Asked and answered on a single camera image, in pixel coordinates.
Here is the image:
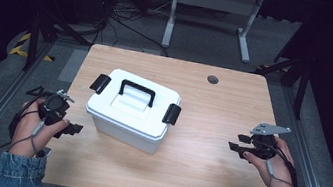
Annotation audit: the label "black box latch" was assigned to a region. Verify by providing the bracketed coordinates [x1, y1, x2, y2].
[88, 72, 113, 96]
[161, 101, 183, 127]

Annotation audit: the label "grey table cable grommet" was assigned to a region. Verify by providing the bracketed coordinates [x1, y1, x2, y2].
[206, 74, 221, 87]

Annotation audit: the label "person's left denim sleeve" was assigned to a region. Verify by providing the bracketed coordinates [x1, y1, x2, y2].
[0, 148, 49, 187]

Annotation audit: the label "white box lid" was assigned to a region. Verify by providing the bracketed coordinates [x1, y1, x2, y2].
[82, 64, 185, 143]

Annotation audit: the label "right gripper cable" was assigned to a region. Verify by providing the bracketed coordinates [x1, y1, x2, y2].
[257, 142, 306, 187]

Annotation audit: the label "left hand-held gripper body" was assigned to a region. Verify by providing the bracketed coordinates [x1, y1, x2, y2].
[21, 83, 78, 130]

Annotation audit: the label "black floor cables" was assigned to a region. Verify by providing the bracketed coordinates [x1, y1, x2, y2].
[58, 0, 178, 57]

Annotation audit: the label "white storage box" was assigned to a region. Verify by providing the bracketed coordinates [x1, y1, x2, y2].
[80, 100, 172, 157]

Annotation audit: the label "yellow black hazard tape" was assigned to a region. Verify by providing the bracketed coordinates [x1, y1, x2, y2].
[7, 30, 60, 64]

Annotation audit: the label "grey metal table frame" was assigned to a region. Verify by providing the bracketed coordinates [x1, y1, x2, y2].
[159, 0, 265, 65]

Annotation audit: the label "black lid handle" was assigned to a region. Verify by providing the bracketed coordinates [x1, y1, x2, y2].
[117, 78, 158, 109]

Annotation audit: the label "person's right hand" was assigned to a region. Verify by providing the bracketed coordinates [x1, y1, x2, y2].
[237, 131, 304, 187]

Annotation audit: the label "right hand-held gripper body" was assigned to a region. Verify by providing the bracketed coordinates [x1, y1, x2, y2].
[235, 119, 293, 165]

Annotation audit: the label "black tripod stand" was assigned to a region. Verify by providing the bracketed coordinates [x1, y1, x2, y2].
[245, 46, 316, 122]
[21, 5, 97, 82]

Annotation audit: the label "person's left hand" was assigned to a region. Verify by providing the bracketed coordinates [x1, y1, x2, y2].
[8, 93, 74, 164]

